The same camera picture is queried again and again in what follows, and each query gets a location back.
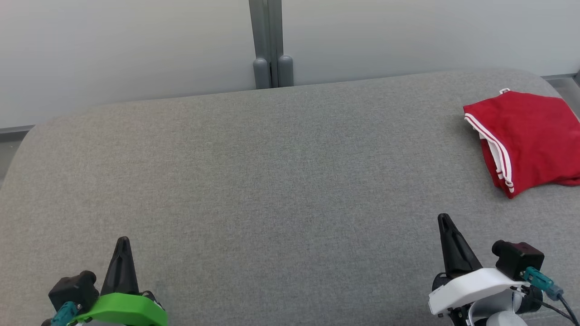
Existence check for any grey cylinder post foot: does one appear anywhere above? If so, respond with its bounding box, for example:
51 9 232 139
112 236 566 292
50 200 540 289
277 54 294 87
253 58 272 90

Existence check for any grey fabric sofa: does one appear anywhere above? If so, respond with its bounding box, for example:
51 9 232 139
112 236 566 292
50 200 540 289
0 68 580 326

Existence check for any left cable with teal connector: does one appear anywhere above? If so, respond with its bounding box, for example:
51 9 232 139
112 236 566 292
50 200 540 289
50 301 79 326

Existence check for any red jersey with white trim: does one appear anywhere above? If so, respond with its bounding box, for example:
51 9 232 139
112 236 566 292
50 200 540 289
463 88 580 200

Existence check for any right cable with teal connector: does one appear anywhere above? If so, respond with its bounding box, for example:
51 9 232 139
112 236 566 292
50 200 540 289
520 266 580 326

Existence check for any grey partition post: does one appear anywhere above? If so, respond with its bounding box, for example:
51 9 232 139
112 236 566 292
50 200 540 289
248 0 282 89

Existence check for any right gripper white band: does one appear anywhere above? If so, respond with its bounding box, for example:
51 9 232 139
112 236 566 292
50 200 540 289
428 213 529 316

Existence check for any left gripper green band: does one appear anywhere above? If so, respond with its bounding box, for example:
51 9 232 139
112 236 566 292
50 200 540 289
68 236 168 326

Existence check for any cable with teal connector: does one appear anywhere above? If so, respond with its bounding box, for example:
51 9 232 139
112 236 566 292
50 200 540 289
520 266 580 326
50 301 79 326

